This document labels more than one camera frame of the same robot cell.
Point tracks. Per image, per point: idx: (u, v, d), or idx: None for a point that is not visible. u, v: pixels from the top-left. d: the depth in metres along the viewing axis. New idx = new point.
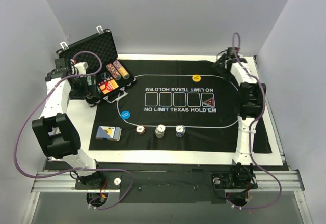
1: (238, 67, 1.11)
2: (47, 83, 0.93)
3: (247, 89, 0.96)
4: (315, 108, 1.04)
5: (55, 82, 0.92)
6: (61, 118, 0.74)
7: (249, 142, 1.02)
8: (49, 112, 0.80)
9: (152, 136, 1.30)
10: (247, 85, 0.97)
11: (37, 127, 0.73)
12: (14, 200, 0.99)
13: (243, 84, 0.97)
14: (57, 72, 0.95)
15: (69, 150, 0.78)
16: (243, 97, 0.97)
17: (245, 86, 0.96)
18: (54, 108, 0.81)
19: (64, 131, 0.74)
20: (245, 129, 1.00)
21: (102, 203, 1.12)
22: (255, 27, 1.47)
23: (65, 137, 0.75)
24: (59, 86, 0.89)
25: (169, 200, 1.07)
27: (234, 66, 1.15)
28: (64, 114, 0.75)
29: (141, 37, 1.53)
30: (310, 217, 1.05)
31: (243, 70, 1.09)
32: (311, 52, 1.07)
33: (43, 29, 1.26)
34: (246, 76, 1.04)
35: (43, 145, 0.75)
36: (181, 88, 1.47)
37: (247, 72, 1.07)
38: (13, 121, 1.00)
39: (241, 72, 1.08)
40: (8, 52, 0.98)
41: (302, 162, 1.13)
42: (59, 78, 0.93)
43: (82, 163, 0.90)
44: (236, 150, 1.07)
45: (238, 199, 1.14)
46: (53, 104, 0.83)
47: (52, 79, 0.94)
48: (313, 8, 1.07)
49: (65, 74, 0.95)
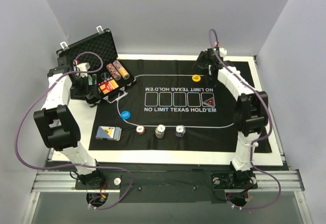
1: (227, 75, 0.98)
2: (49, 79, 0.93)
3: (246, 103, 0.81)
4: (316, 108, 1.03)
5: (57, 77, 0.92)
6: (62, 110, 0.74)
7: (250, 153, 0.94)
8: (50, 104, 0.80)
9: (152, 136, 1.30)
10: (246, 99, 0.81)
11: (39, 117, 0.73)
12: (14, 201, 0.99)
13: (242, 98, 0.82)
14: (58, 68, 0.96)
15: (69, 142, 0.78)
16: (244, 111, 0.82)
17: (244, 99, 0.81)
18: (55, 101, 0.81)
19: (64, 122, 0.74)
20: (246, 144, 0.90)
21: (102, 203, 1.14)
22: (255, 27, 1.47)
23: (66, 129, 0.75)
24: (60, 81, 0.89)
25: (168, 200, 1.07)
27: (220, 72, 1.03)
28: (64, 106, 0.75)
29: (140, 38, 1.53)
30: (310, 217, 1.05)
31: (233, 76, 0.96)
32: (311, 53, 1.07)
33: (43, 29, 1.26)
34: (241, 85, 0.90)
35: (44, 136, 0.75)
36: (181, 88, 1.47)
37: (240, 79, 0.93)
38: (12, 120, 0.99)
39: (231, 78, 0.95)
40: (8, 52, 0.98)
41: (302, 163, 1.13)
42: (60, 74, 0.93)
43: (82, 158, 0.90)
44: (237, 154, 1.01)
45: (238, 199, 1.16)
46: (54, 96, 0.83)
47: (53, 75, 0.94)
48: (312, 8, 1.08)
49: (66, 70, 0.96)
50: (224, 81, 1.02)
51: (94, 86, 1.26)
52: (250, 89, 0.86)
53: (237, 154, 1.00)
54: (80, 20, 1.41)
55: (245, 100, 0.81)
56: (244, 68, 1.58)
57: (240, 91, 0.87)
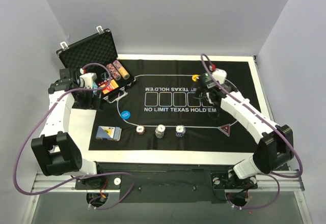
1: (236, 106, 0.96)
2: (50, 95, 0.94)
3: (271, 145, 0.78)
4: (316, 109, 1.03)
5: (59, 94, 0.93)
6: (62, 138, 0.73)
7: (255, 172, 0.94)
8: (50, 130, 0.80)
9: (152, 136, 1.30)
10: (270, 141, 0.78)
11: (36, 146, 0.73)
12: (14, 201, 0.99)
13: (266, 141, 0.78)
14: (60, 83, 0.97)
15: (69, 170, 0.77)
16: (270, 155, 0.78)
17: (268, 142, 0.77)
18: (55, 126, 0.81)
19: (64, 151, 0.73)
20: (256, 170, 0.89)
21: (102, 203, 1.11)
22: (256, 28, 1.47)
23: (66, 158, 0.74)
24: (62, 101, 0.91)
25: (168, 200, 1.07)
27: (225, 102, 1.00)
28: (64, 134, 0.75)
29: (140, 37, 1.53)
30: (309, 217, 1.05)
31: (244, 108, 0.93)
32: (312, 53, 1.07)
33: (43, 30, 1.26)
34: (257, 120, 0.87)
35: (43, 164, 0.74)
36: (181, 88, 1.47)
37: (252, 112, 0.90)
38: (13, 121, 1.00)
39: (241, 110, 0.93)
40: (7, 52, 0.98)
41: (302, 163, 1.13)
42: (62, 90, 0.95)
43: (83, 171, 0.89)
44: (239, 166, 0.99)
45: (238, 199, 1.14)
46: (54, 120, 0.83)
47: (55, 91, 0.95)
48: (312, 10, 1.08)
49: (69, 86, 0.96)
50: (232, 112, 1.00)
51: (98, 98, 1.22)
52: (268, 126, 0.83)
53: (240, 165, 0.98)
54: (80, 20, 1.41)
55: (269, 142, 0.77)
56: (244, 68, 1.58)
57: (259, 128, 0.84)
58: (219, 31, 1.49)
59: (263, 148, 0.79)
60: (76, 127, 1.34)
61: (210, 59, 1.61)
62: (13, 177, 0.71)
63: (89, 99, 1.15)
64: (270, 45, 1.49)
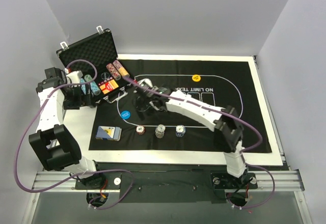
1: (181, 105, 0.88)
2: (38, 94, 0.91)
3: (224, 130, 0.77)
4: (316, 109, 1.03)
5: (48, 92, 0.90)
6: (60, 130, 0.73)
7: (242, 159, 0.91)
8: (45, 124, 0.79)
9: (152, 136, 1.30)
10: (221, 126, 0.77)
11: (34, 141, 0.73)
12: (14, 201, 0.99)
13: (218, 128, 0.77)
14: (47, 81, 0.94)
15: (70, 162, 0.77)
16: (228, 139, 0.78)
17: (221, 128, 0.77)
18: (51, 120, 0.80)
19: (63, 143, 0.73)
20: (237, 155, 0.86)
21: (102, 203, 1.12)
22: (256, 27, 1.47)
23: (65, 149, 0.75)
24: (52, 97, 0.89)
25: (168, 200, 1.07)
27: (170, 104, 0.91)
28: (62, 126, 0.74)
29: (140, 37, 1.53)
30: (310, 217, 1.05)
31: (187, 103, 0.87)
32: (312, 53, 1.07)
33: (43, 29, 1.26)
34: (205, 111, 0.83)
35: (43, 159, 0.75)
36: (181, 88, 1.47)
37: (197, 105, 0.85)
38: (13, 121, 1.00)
39: (187, 108, 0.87)
40: (7, 52, 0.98)
41: (303, 163, 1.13)
42: (51, 87, 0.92)
43: (83, 167, 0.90)
44: (229, 166, 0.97)
45: (238, 199, 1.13)
46: (49, 115, 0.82)
47: (43, 89, 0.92)
48: (312, 9, 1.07)
49: (56, 82, 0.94)
50: (178, 110, 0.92)
51: (87, 94, 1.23)
52: (217, 112, 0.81)
53: (228, 165, 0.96)
54: (80, 20, 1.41)
55: (223, 129, 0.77)
56: (244, 68, 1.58)
57: (208, 117, 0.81)
58: (219, 31, 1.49)
59: (218, 135, 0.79)
60: (76, 127, 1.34)
61: (210, 59, 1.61)
62: (14, 173, 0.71)
63: (79, 96, 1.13)
64: (270, 45, 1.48)
